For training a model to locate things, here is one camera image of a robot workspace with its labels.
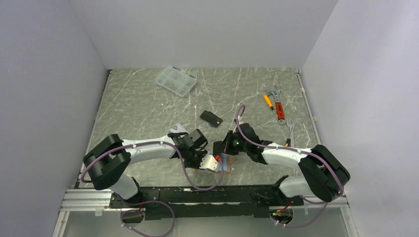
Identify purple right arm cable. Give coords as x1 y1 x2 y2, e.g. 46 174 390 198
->
234 105 344 205

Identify clear plastic organizer box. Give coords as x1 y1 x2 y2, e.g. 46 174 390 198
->
154 67 197 97

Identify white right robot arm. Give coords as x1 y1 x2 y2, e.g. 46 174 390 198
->
213 123 351 205

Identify aluminium frame rail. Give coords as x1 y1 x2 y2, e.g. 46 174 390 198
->
52 189 112 237

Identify yellow handled screwdriver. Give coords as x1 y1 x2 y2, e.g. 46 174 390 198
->
263 95 275 111

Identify silver combination wrench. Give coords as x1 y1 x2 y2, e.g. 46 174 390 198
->
286 120 295 147

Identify white silver card stack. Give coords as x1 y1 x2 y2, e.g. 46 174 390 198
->
169 123 189 134

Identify red handled adjustable wrench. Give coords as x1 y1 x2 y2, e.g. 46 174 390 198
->
265 86 286 125

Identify brown leather card holder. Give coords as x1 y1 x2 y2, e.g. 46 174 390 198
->
194 151 235 173

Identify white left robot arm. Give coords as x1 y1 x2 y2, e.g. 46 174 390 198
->
81 129 219 207

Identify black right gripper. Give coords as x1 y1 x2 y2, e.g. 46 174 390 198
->
215 130 250 156

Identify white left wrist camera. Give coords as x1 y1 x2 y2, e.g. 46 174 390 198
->
199 154 219 173

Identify black VIP credit card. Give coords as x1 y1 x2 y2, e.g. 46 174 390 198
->
212 141 224 156

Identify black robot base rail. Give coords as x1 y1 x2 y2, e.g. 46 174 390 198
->
109 185 304 220

